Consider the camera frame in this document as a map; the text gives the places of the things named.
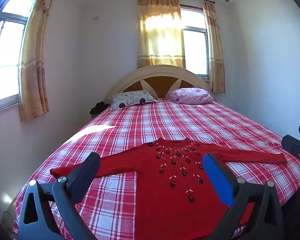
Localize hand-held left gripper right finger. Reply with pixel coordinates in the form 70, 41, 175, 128
202, 152, 285, 240

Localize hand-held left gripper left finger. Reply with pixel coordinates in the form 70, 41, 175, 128
17, 152, 101, 240

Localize red beaded sweater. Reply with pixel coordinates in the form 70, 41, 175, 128
50, 137, 287, 240

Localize dark clothes pile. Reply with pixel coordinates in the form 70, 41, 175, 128
89, 101, 109, 117

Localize bed with red plaid sheet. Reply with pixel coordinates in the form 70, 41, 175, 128
12, 95, 300, 240

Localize white patterned pillow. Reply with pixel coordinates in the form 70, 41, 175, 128
107, 90, 158, 110

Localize pink pillow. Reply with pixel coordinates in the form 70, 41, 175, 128
166, 87, 214, 105

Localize cream wooden headboard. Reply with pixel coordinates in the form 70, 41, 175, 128
105, 65, 213, 100

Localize yellow floral curtain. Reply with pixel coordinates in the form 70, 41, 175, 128
136, 0, 185, 69
202, 0, 225, 93
18, 0, 59, 122

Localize sliding window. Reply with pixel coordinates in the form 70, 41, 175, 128
0, 0, 38, 115
180, 4, 210, 80

